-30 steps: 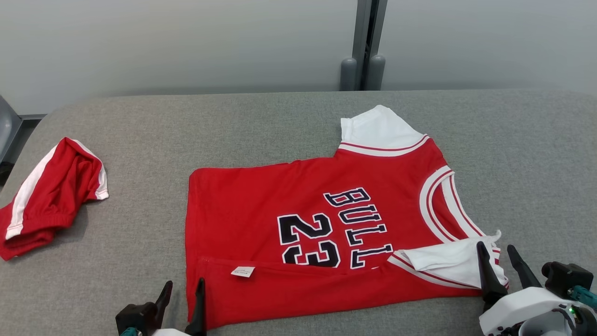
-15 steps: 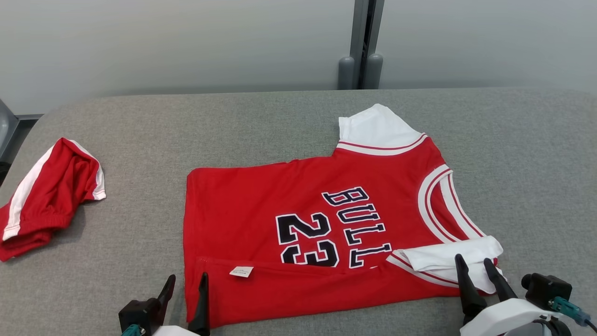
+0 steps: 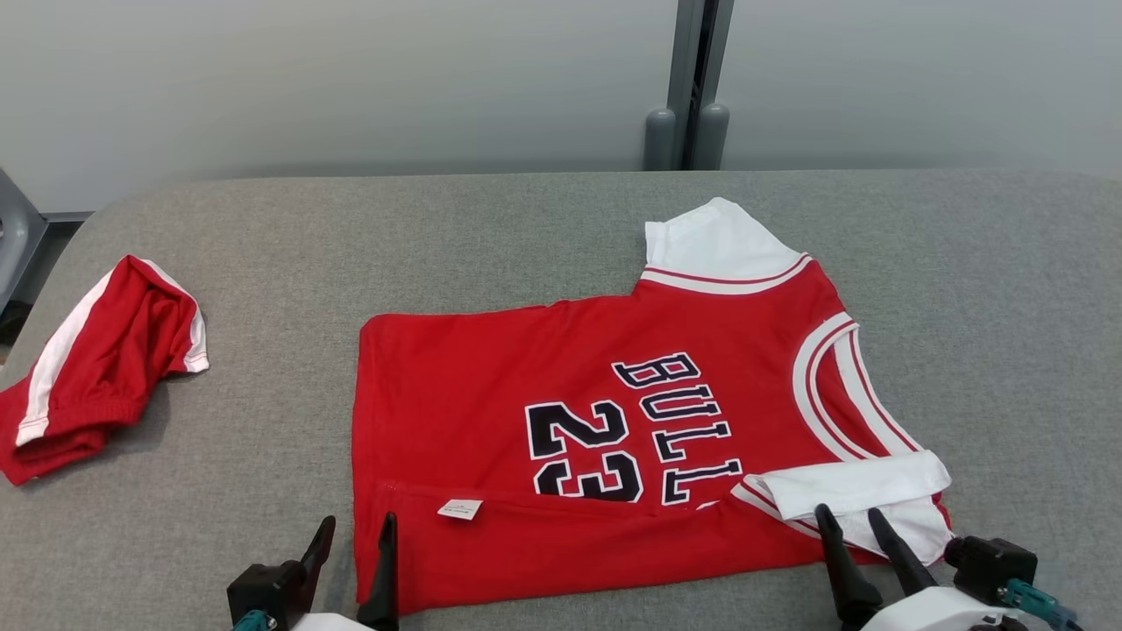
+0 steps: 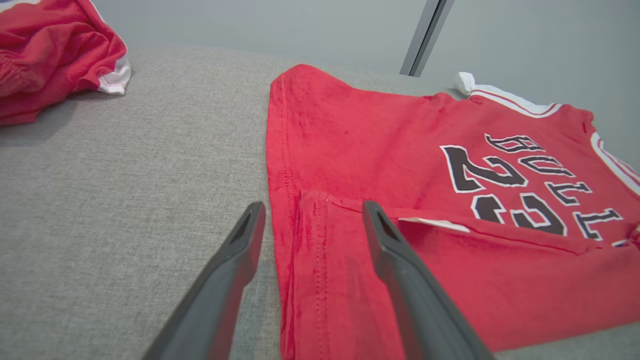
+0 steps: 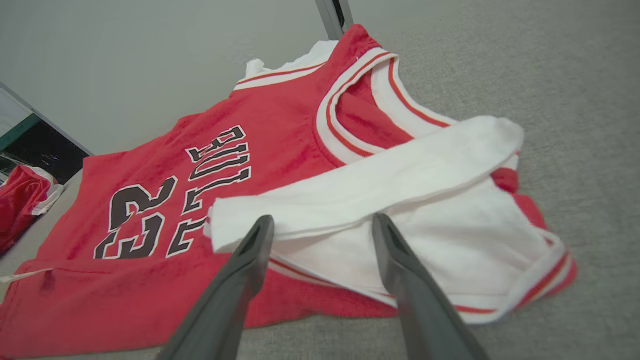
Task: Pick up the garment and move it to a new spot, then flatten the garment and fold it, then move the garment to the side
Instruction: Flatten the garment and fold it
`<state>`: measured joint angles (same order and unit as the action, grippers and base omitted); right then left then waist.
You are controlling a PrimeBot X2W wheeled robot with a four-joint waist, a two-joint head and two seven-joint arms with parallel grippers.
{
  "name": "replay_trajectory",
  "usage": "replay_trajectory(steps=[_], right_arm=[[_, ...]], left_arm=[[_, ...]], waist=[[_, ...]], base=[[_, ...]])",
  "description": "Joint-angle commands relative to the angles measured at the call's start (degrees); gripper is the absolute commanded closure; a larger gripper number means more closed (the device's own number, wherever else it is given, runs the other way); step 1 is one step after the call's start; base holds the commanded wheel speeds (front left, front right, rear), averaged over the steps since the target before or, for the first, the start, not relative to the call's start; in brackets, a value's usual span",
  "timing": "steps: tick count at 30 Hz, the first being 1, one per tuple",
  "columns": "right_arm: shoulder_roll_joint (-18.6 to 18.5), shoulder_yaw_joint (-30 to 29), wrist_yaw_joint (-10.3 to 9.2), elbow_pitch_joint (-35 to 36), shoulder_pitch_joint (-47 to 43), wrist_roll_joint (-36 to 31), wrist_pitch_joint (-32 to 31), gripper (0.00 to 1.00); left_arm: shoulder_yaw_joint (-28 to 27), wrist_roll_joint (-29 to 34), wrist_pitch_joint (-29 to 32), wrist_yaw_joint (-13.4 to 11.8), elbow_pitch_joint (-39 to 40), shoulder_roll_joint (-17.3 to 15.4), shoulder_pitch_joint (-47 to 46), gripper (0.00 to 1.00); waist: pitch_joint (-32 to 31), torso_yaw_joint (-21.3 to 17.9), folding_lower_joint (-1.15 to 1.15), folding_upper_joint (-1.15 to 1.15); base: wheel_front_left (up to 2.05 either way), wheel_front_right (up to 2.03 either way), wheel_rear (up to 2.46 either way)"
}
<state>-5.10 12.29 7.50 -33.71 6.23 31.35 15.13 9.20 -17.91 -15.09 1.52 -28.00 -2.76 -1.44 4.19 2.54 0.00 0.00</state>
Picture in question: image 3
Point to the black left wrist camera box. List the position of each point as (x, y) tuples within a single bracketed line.
[(263, 596)]

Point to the red shorts with white stripe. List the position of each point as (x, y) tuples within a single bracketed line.
[(114, 350)]

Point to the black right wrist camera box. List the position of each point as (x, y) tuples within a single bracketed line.
[(990, 568)]

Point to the teal camera connector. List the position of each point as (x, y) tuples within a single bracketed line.
[(1030, 600), (252, 622)]

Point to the teal left camera connector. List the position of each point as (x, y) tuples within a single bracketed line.
[(252, 622)]

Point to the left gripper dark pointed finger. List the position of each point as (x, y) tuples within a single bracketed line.
[(317, 556), (386, 587)]

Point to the grey metal partition post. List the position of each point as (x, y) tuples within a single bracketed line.
[(686, 44)]

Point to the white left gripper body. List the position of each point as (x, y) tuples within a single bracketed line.
[(337, 624)]

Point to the teal right camera connector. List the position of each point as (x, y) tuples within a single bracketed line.
[(1030, 600)]

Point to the red Bulls 23 jersey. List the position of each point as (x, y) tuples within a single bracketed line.
[(491, 394)]

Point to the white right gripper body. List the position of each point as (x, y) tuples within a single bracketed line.
[(929, 613)]

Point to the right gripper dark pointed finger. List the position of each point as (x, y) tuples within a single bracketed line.
[(903, 565), (850, 587)]

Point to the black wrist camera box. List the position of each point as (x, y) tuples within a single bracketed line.
[(263, 596), (990, 568)]

